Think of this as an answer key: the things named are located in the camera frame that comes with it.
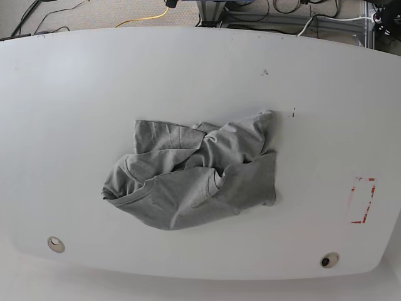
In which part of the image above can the grey t-shirt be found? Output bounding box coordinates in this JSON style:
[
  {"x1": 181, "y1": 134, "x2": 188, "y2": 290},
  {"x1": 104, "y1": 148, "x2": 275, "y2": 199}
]
[{"x1": 102, "y1": 110, "x2": 276, "y2": 231}]

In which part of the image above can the red tape rectangle marking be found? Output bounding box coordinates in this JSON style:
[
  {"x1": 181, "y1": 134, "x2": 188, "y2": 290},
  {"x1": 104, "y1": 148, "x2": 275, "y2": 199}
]
[{"x1": 346, "y1": 177, "x2": 377, "y2": 224}]

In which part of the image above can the right table grommet hole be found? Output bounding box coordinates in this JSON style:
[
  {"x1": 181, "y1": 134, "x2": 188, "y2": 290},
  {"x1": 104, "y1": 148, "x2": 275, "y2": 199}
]
[{"x1": 320, "y1": 252, "x2": 340, "y2": 269}]

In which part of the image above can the table grommet hole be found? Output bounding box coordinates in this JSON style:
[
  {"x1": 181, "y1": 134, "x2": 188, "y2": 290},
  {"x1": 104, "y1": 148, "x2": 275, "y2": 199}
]
[
  {"x1": 320, "y1": 252, "x2": 340, "y2": 269},
  {"x1": 47, "y1": 236, "x2": 65, "y2": 253}
]

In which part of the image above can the left table grommet hole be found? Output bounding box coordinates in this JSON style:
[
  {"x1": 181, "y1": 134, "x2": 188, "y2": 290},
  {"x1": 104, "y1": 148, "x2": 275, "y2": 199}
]
[{"x1": 47, "y1": 236, "x2": 65, "y2": 253}]

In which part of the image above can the aluminium frame base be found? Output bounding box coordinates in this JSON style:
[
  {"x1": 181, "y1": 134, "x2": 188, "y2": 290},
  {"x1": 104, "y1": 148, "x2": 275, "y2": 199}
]
[{"x1": 195, "y1": 1, "x2": 375, "y2": 50}]

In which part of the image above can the yellow cable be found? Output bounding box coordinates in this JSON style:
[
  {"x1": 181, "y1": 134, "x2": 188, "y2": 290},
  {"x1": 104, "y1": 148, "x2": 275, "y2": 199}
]
[{"x1": 115, "y1": 6, "x2": 172, "y2": 28}]

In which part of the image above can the white cable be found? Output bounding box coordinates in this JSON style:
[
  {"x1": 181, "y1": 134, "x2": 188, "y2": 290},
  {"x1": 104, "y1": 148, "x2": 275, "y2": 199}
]
[{"x1": 296, "y1": 14, "x2": 375, "y2": 37}]

